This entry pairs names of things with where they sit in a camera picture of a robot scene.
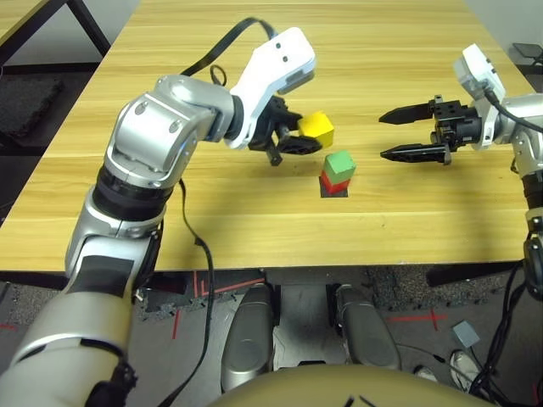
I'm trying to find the light wooden side tabletop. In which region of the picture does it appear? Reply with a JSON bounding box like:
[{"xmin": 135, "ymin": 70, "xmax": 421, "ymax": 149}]
[{"xmin": 0, "ymin": 0, "xmax": 48, "ymax": 46}]

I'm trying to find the yellow block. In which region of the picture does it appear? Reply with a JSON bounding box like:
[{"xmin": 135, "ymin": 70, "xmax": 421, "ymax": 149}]
[{"xmin": 296, "ymin": 110, "xmax": 335, "ymax": 149}]

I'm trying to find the grey robot leg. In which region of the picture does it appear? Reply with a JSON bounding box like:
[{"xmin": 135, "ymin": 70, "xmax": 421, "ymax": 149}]
[
  {"xmin": 334, "ymin": 283, "xmax": 402, "ymax": 372},
  {"xmin": 220, "ymin": 282, "xmax": 275, "ymax": 393}
]

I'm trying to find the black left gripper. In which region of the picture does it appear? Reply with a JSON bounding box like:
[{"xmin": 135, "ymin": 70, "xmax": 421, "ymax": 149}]
[{"xmin": 249, "ymin": 96, "xmax": 324, "ymax": 168}]

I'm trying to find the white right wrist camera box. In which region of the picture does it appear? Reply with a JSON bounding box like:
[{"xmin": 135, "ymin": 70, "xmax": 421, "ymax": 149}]
[{"xmin": 452, "ymin": 44, "xmax": 508, "ymax": 152}]

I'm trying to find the black stand plate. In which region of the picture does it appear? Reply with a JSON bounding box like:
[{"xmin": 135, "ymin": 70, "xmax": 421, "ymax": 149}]
[{"xmin": 512, "ymin": 42, "xmax": 543, "ymax": 60}]

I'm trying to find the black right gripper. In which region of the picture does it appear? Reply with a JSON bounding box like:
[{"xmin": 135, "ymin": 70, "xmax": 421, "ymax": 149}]
[{"xmin": 378, "ymin": 95, "xmax": 484, "ymax": 166}]

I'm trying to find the black table foot bar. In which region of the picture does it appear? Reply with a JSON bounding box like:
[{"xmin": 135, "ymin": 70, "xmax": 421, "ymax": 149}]
[
  {"xmin": 0, "ymin": 270, "xmax": 71, "ymax": 292},
  {"xmin": 425, "ymin": 261, "xmax": 525, "ymax": 287}
]

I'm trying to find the grey right robot leg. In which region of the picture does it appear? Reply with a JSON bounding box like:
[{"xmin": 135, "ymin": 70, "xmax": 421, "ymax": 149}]
[{"xmin": 334, "ymin": 283, "xmax": 402, "ymax": 372}]

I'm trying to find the black camera cable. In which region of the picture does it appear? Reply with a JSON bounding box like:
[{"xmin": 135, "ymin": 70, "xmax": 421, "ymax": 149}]
[
  {"xmin": 159, "ymin": 16, "xmax": 279, "ymax": 407},
  {"xmin": 483, "ymin": 86, "xmax": 543, "ymax": 135}
]

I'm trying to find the green block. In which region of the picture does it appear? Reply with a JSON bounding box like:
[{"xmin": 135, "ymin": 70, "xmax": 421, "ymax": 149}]
[{"xmin": 324, "ymin": 149, "xmax": 356, "ymax": 185}]

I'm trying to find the khaki robot torso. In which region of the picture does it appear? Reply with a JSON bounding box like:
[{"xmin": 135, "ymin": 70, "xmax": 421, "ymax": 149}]
[{"xmin": 207, "ymin": 364, "xmax": 493, "ymax": 407}]

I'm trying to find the dark speckled floor mat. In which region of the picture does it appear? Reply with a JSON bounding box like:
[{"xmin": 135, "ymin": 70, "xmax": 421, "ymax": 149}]
[{"xmin": 0, "ymin": 75, "xmax": 65, "ymax": 143}]

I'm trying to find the black right camera cable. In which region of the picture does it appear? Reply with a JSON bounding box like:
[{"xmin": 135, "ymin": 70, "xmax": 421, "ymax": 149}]
[{"xmin": 483, "ymin": 86, "xmax": 543, "ymax": 135}]

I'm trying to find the small grey floor box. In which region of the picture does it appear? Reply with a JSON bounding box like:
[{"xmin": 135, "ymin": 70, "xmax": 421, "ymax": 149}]
[{"xmin": 451, "ymin": 321, "xmax": 481, "ymax": 348}]

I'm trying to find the black left camera cable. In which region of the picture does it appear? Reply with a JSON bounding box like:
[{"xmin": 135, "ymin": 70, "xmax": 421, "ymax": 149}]
[{"xmin": 159, "ymin": 16, "xmax": 279, "ymax": 407}]

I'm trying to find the black floor cable bundle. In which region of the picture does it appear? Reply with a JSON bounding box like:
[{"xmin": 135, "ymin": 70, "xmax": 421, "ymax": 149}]
[{"xmin": 470, "ymin": 262, "xmax": 543, "ymax": 407}]

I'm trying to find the grey left robot leg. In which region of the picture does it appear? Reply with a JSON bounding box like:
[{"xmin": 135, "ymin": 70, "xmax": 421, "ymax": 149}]
[{"xmin": 220, "ymin": 282, "xmax": 275, "ymax": 393}]

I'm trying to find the grey speckled rubber mat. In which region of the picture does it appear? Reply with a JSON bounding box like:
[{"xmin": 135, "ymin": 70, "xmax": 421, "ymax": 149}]
[{"xmin": 367, "ymin": 265, "xmax": 517, "ymax": 313}]

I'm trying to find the black metal table frame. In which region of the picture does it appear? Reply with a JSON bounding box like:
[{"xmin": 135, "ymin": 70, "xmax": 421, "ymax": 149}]
[{"xmin": 0, "ymin": 0, "xmax": 112, "ymax": 69}]

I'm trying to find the red block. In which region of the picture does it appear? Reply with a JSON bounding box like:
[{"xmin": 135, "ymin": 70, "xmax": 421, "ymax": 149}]
[{"xmin": 319, "ymin": 170, "xmax": 351, "ymax": 192}]

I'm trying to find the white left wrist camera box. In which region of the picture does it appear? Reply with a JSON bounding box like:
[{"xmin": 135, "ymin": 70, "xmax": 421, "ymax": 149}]
[{"xmin": 224, "ymin": 27, "xmax": 317, "ymax": 150}]

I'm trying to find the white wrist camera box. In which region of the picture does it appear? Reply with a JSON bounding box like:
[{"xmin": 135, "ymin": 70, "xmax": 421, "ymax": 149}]
[
  {"xmin": 224, "ymin": 27, "xmax": 317, "ymax": 150},
  {"xmin": 452, "ymin": 44, "xmax": 508, "ymax": 152}
]

